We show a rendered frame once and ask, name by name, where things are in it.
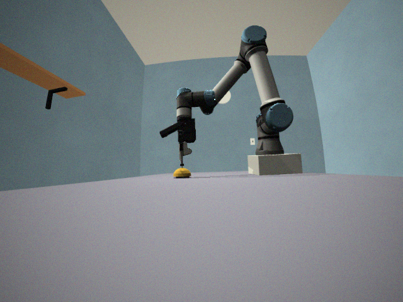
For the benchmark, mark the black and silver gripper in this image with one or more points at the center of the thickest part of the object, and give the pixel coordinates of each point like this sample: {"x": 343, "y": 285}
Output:
{"x": 189, "y": 135}

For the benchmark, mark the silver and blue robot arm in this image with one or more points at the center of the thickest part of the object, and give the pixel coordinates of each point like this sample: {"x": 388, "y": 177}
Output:
{"x": 275, "y": 115}

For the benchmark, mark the yellow dome bell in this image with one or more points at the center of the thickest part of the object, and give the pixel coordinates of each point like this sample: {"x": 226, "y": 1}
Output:
{"x": 182, "y": 172}

